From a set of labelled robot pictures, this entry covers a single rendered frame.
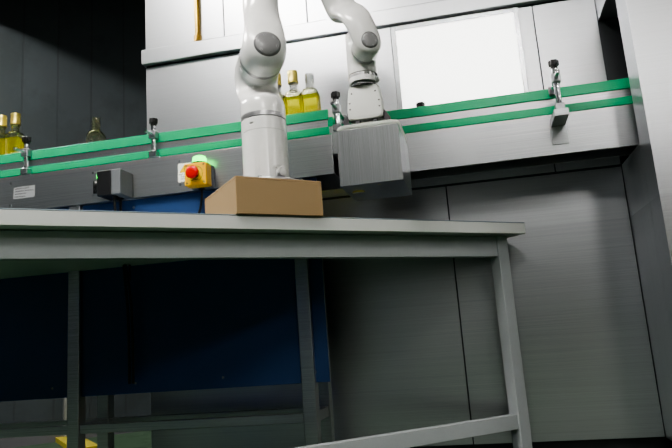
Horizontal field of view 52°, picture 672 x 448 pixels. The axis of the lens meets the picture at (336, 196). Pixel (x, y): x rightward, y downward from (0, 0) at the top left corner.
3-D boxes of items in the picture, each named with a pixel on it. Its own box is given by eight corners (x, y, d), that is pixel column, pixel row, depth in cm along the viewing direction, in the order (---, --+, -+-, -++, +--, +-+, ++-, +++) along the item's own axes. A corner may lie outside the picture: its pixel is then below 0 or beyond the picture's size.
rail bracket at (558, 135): (568, 144, 200) (558, 72, 205) (575, 128, 184) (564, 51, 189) (551, 146, 201) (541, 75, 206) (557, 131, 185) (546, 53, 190)
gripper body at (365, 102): (383, 85, 196) (386, 122, 194) (348, 90, 198) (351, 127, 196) (379, 76, 189) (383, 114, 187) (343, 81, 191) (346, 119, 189)
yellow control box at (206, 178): (215, 189, 209) (214, 166, 211) (205, 184, 202) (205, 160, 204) (194, 192, 211) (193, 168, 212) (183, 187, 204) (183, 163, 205)
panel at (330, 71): (530, 105, 224) (517, 10, 231) (530, 102, 221) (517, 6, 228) (268, 140, 242) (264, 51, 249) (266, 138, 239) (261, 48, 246)
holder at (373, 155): (414, 198, 205) (409, 149, 209) (403, 179, 179) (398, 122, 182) (358, 204, 209) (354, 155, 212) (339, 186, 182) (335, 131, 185)
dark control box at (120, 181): (133, 199, 215) (133, 173, 216) (120, 194, 207) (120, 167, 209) (109, 202, 216) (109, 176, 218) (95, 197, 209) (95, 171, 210)
